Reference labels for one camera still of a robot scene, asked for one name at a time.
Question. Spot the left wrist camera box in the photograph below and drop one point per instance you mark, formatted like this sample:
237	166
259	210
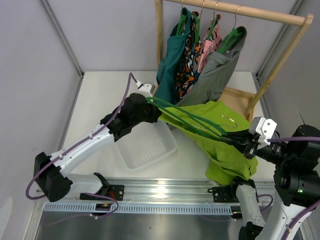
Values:
146	89

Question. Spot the lime green shorts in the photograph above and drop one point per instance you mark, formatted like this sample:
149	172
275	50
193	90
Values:
226	162

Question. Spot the green hanger with metal hook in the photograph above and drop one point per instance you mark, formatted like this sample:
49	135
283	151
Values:
204	127

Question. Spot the white perforated plastic basket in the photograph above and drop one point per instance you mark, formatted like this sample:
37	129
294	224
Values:
147	144

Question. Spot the grey slotted cable duct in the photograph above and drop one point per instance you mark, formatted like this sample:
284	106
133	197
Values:
190	209

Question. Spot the aluminium mounting rail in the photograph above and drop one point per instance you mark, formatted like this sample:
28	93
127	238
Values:
165	191

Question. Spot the green hanger of teal shorts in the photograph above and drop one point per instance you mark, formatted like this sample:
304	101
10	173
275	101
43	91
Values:
181	26

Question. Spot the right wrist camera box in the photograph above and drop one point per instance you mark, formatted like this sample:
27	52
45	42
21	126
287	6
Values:
263	128

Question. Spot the green hanger of grey shorts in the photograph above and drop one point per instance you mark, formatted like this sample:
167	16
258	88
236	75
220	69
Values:
232	38

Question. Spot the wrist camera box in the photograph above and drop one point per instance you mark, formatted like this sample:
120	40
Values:
263	128
146	89

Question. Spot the black orange patterned shorts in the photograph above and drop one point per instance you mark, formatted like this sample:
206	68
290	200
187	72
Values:
187	67

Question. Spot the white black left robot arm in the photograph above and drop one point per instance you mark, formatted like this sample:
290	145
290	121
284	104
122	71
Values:
53	173

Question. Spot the pink patterned shorts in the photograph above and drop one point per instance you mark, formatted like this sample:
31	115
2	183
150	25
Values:
209	46

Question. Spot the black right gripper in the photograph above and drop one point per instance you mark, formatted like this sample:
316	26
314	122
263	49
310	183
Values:
251	145

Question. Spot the wooden clothes rack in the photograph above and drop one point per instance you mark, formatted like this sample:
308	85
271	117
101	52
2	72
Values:
293	29

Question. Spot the grey shorts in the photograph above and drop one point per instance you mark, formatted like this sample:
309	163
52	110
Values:
215	75

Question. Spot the teal shorts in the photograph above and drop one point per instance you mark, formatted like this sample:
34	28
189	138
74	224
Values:
168	67

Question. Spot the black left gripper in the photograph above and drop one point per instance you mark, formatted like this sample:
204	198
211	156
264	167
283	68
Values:
155	112

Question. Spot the green hanger of patterned shorts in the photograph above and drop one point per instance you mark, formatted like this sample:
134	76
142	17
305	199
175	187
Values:
197	20

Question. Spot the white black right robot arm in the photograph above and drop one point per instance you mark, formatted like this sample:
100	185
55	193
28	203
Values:
297	184

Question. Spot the green hanger of pink shorts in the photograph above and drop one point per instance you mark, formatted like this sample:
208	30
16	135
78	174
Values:
214	22

